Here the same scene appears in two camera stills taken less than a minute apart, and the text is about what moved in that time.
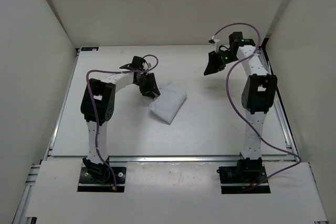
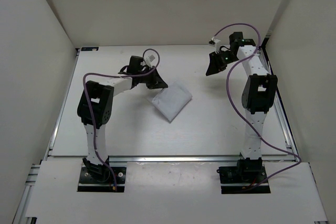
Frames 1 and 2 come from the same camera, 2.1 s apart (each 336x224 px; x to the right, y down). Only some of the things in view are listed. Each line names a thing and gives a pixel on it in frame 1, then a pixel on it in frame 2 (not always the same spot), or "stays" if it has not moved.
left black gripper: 151,86 → 156,82
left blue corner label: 88,48 stays
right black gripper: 213,65 stays
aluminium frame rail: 168,158 stays
